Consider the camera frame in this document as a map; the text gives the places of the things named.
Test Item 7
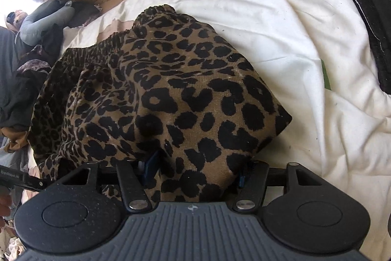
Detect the dark grey pillow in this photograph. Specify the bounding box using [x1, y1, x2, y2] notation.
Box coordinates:
[0, 27, 19, 90]

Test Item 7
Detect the grey neck pillow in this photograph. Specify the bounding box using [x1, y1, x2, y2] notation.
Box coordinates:
[15, 0, 75, 46]

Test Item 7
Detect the leopard print skirt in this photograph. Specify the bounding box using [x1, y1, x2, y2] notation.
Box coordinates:
[27, 4, 292, 209]

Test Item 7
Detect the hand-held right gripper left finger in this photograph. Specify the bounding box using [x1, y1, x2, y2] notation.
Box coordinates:
[59, 149, 162, 213]

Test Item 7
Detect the mustard brown garment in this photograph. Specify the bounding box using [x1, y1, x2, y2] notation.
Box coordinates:
[6, 129, 31, 153]

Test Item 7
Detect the grey-blue garment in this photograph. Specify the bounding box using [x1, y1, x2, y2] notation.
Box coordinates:
[0, 136, 34, 176]

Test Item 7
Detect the person's left hand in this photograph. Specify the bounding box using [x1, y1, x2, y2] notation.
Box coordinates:
[0, 192, 13, 219]

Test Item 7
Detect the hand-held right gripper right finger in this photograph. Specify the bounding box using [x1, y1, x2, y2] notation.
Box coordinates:
[234, 159, 323, 213]

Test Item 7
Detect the black folded garment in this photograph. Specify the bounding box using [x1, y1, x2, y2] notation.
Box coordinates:
[340, 0, 391, 93]

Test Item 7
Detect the floral patterned garment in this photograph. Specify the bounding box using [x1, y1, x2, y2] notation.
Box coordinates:
[17, 45, 52, 72]

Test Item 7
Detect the small plush doll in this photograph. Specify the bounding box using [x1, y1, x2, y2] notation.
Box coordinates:
[7, 10, 31, 32]

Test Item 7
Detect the black crumpled garment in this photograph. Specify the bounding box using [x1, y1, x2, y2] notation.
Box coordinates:
[69, 1, 100, 27]
[0, 24, 62, 127]

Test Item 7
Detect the cream printed bear blanket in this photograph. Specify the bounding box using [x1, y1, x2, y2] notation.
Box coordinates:
[59, 0, 391, 219]

